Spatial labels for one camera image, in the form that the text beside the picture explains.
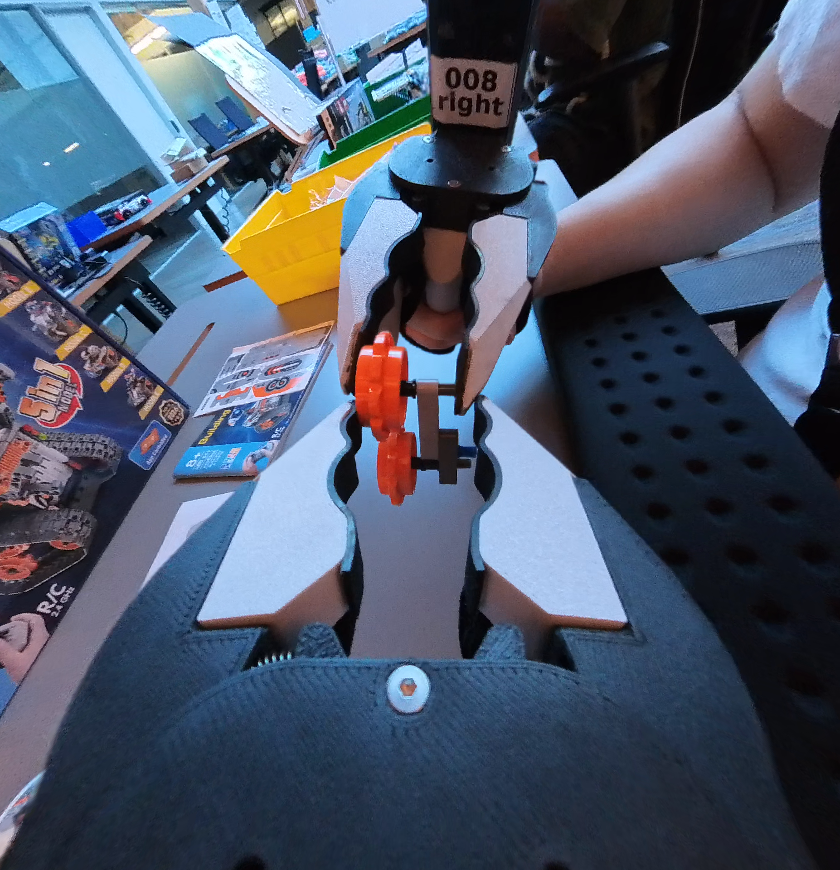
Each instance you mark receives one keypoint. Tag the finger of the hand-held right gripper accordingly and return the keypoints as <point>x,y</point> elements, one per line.
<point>365,265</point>
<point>505,278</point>

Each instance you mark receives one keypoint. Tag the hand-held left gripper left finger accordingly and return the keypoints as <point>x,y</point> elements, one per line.
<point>284,544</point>

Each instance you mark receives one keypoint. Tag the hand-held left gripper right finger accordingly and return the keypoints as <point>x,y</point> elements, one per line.
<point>549,544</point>

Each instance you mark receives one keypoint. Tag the orange wheel grey beam assembly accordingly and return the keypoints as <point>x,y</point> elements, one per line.
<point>382,380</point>

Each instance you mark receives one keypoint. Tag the person's right forearm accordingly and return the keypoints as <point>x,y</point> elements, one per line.
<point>664,204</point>

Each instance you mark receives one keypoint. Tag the grey desk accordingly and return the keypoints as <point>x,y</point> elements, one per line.
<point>117,578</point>

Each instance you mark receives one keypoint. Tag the wooden side desk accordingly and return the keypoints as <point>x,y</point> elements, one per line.
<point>120,262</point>

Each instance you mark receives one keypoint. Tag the person's right hand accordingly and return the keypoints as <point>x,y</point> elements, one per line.
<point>433,330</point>

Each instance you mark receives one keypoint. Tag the clear plastic bags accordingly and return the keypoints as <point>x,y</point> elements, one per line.
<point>331,194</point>

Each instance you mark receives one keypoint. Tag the yellow storage bin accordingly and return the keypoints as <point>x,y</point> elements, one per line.
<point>284,251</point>

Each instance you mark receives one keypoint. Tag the open instruction manual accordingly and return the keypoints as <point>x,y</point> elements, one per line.
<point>188,523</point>

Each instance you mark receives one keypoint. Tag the blue instruction booklet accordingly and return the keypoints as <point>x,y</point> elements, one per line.
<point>222,455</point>

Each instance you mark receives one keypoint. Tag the green storage bin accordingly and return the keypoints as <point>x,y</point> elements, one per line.
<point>392,129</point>

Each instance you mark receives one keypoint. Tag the folded building booklets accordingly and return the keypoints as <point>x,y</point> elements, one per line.
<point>270,367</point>

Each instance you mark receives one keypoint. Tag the dark toy box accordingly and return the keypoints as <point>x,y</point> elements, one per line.
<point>348,112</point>
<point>46,248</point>

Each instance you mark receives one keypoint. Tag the leaning white printed board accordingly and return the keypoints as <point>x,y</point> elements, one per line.
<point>263,81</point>

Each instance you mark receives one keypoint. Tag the blue robot kit box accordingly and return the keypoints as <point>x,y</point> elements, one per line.
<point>52,476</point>

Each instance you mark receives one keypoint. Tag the blue storage bin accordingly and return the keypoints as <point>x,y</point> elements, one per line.
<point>86,228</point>

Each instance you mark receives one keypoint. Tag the person's white shirt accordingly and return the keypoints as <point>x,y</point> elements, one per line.
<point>821,54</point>

